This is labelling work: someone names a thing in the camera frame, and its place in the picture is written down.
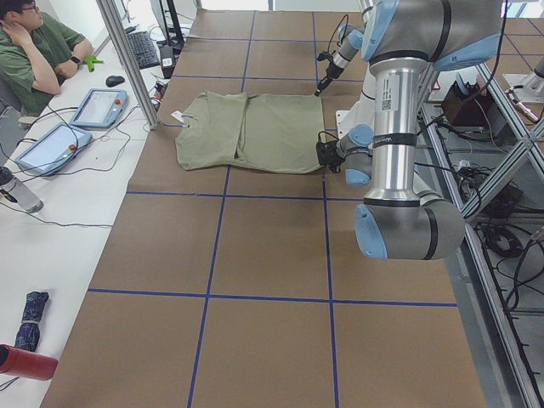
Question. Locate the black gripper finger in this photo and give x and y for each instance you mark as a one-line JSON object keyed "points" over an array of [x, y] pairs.
{"points": [[318, 91], [334, 169]]}

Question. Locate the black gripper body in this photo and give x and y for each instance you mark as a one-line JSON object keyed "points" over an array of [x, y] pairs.
{"points": [[330, 74], [330, 155]]}

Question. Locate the olive green long-sleeve shirt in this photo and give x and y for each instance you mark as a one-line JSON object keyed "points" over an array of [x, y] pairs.
{"points": [[267, 132]]}

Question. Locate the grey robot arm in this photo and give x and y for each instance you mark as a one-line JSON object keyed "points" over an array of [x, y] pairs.
{"points": [[344, 44], [400, 216]]}

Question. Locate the white shirt price tag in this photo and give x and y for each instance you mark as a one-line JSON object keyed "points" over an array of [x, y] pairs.
{"points": [[178, 115]]}

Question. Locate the black keyboard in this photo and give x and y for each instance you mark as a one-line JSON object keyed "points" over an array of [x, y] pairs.
{"points": [[144, 49]]}

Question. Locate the black computer mouse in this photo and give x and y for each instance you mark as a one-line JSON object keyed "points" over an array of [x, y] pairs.
{"points": [[114, 80]]}

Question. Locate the far teach pendant tablet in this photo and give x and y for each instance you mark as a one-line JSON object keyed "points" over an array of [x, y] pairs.
{"points": [[100, 108]]}

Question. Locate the teach pendant tablet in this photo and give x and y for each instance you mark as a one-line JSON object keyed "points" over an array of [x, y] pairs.
{"points": [[53, 150], [100, 108]]}

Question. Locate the green plastic clip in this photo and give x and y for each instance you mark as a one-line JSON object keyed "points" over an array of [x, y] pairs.
{"points": [[91, 62]]}

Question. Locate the near teach pendant tablet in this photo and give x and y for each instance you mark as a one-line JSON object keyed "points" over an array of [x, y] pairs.
{"points": [[53, 150]]}

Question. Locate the seated person green shirt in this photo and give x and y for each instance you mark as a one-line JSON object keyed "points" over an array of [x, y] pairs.
{"points": [[38, 53]]}

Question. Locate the clear plastic water bottle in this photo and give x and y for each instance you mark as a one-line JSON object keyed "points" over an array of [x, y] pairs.
{"points": [[19, 193]]}

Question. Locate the folded dark blue umbrella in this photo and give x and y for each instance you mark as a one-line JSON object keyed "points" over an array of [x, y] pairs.
{"points": [[28, 335]]}

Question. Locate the red water bottle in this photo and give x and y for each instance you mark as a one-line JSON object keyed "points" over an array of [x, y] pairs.
{"points": [[23, 363]]}

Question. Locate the aluminium frame side rail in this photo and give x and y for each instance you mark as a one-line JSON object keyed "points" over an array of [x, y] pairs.
{"points": [[494, 173]]}

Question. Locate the aluminium frame post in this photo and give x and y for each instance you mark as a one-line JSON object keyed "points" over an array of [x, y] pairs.
{"points": [[113, 24]]}

